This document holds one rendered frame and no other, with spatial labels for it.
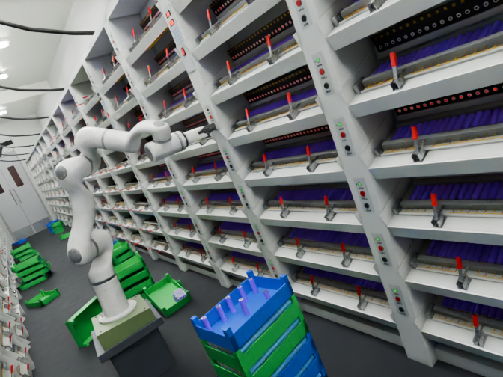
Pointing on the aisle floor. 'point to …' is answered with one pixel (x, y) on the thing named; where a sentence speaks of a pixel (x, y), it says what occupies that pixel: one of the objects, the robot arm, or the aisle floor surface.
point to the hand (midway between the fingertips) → (211, 127)
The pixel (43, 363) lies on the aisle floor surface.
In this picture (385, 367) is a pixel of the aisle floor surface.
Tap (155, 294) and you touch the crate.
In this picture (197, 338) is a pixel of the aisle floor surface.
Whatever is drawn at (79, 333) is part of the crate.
